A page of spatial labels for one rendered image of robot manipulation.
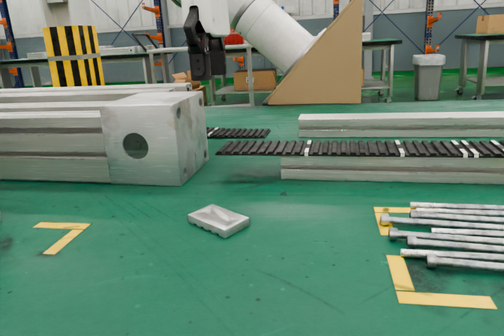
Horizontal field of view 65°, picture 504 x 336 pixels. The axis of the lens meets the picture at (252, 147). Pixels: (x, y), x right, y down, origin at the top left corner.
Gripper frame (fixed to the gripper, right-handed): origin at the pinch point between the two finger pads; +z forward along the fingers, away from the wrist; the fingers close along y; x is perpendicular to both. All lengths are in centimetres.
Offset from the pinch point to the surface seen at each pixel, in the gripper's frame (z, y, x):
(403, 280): 11.2, -39.0, -25.4
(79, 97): 3.2, -4.7, 21.6
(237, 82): 54, 463, 119
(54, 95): 2.9, -4.7, 26.5
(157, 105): 1.7, -23.7, -1.8
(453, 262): 10.5, -37.4, -28.7
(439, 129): 9.8, -1.7, -35.4
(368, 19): -24, 735, -67
